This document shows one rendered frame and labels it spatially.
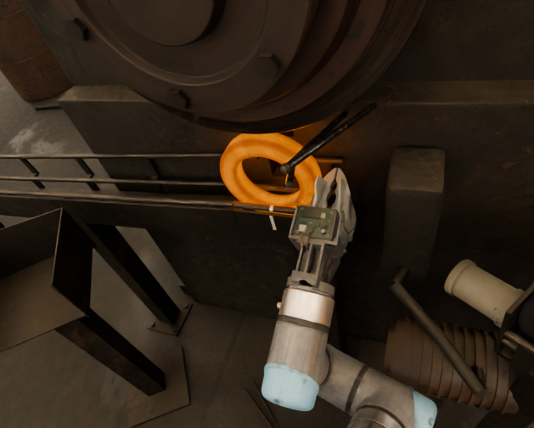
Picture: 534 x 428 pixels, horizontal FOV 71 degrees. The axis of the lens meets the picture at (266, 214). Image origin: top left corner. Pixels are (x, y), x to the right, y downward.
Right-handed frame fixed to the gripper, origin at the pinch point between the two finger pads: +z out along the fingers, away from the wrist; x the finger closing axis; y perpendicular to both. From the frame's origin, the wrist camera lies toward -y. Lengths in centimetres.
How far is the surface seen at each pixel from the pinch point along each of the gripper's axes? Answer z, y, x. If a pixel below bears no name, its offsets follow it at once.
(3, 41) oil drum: 117, -71, 261
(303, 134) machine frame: 6.0, 3.3, 6.5
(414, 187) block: -3.2, 5.5, -12.4
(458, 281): -13.4, -3.1, -19.9
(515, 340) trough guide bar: -20.2, -1.9, -27.0
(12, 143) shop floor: 54, -98, 244
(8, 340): -40, -3, 58
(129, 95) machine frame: 9.2, 9.1, 41.2
